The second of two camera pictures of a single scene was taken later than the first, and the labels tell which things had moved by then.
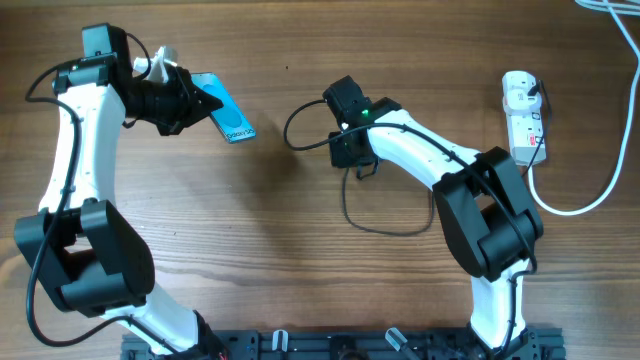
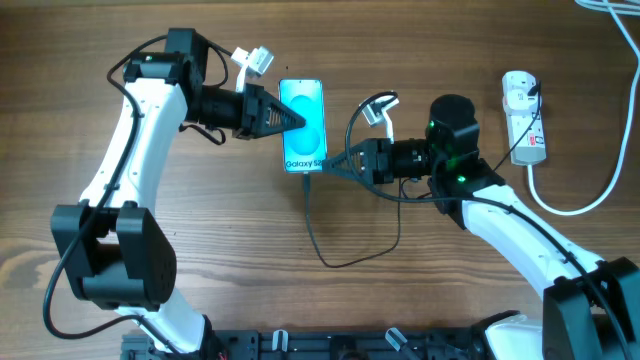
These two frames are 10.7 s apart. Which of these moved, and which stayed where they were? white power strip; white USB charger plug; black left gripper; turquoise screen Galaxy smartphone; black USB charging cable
Moved: black USB charging cable; turquoise screen Galaxy smartphone; black left gripper
Stayed: white power strip; white USB charger plug
